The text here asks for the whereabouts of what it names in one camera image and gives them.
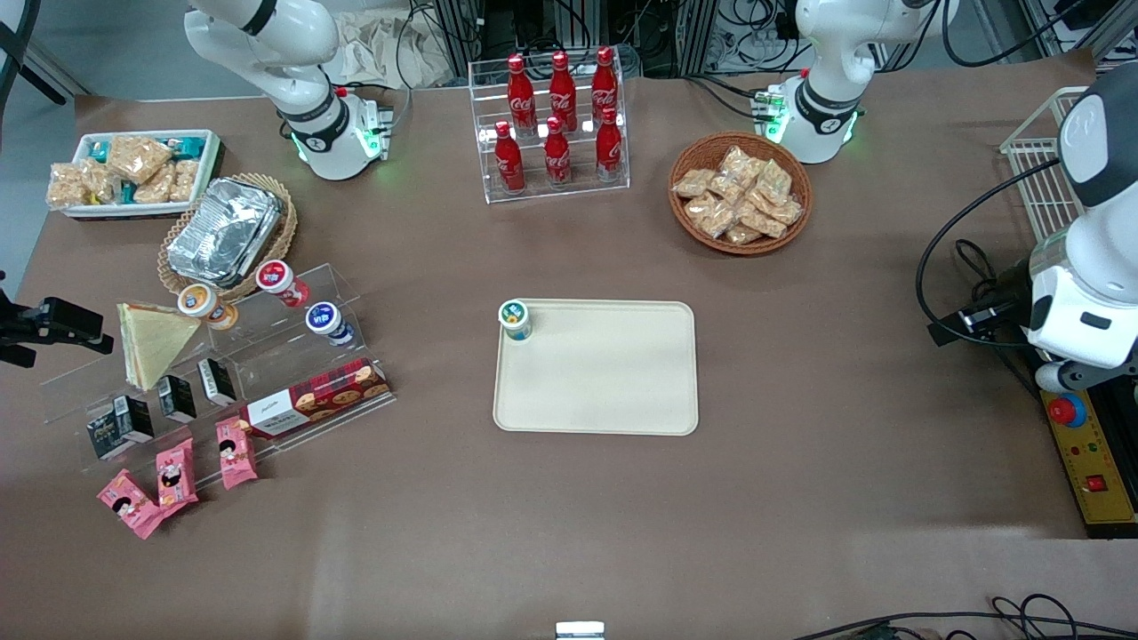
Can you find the pink cartoon snack pack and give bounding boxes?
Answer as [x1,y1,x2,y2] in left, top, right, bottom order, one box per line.
[97,469,165,540]
[216,416,259,491]
[156,437,199,516]

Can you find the coiled black cable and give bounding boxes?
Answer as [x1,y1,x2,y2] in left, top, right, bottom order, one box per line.
[956,238,1001,303]

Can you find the aluminium equipment rack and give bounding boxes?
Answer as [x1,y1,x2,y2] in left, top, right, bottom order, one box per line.
[427,0,801,76]

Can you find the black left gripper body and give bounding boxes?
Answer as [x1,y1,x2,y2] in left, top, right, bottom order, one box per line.
[982,258,1034,334]

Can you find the clear rice cracker packet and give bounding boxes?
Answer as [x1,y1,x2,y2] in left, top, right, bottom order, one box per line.
[82,158,122,204]
[46,163,90,210]
[169,158,202,204]
[107,135,174,185]
[133,164,177,205]

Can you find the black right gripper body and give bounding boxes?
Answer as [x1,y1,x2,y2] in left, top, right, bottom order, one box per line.
[0,302,54,367]

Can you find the black diagonal bar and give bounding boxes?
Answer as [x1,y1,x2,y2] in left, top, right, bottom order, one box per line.
[18,44,68,106]

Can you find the white rectangular snack bin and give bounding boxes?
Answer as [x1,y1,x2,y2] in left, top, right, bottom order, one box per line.
[49,130,223,220]

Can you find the plastic triangle sandwich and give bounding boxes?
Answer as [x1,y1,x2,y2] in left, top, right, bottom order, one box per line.
[117,302,203,392]

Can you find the clear acrylic bottle rack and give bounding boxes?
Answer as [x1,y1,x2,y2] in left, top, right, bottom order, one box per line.
[469,49,631,205]

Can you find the orange lid yogurt cup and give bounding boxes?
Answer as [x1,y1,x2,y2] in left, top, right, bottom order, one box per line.
[177,284,239,332]

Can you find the red lid yogurt cup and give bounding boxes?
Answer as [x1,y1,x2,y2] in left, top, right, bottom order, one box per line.
[256,260,310,308]

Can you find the clear acrylic stepped shelf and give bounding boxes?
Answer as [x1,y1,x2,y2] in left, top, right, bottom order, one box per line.
[40,263,397,485]

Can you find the yellow emergency stop box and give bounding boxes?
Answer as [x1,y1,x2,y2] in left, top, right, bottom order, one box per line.
[1040,391,1138,527]

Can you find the blue lid yogurt cup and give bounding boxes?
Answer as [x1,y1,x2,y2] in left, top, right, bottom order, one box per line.
[305,302,355,348]

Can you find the cream plastic serving tray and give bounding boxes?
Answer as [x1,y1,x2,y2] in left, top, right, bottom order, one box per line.
[493,300,700,436]

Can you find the thin black cable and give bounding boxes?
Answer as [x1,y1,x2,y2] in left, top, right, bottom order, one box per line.
[791,594,1138,640]

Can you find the white wire rack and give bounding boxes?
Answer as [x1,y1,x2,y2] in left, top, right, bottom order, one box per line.
[1000,86,1090,245]

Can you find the long black cable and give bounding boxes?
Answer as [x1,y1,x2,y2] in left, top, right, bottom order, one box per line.
[916,158,1063,348]

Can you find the red plaid cookie box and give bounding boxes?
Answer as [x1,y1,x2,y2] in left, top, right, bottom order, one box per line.
[240,357,390,440]

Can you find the small black carton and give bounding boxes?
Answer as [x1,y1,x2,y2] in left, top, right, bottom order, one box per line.
[113,396,155,443]
[196,357,238,407]
[157,375,197,424]
[86,416,125,460]

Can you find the light wicker basket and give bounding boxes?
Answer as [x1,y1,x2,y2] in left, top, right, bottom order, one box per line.
[157,173,298,303]

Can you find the silver foil container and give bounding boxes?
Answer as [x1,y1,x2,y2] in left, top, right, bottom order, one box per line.
[167,178,285,288]

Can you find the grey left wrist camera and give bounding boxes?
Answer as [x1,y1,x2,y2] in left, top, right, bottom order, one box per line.
[1036,358,1138,394]

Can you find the green lid yogurt cup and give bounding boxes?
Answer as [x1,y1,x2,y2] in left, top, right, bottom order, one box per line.
[498,300,533,342]

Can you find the beige crumpled cloth bag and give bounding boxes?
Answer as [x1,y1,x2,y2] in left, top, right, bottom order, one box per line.
[333,9,454,90]

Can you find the brown round wicker basket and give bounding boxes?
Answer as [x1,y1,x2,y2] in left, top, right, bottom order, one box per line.
[669,132,813,257]

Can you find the red cola bottle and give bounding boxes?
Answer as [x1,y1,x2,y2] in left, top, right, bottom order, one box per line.
[494,121,525,194]
[549,51,578,132]
[544,116,572,188]
[591,47,619,121]
[596,107,623,179]
[507,55,537,136]

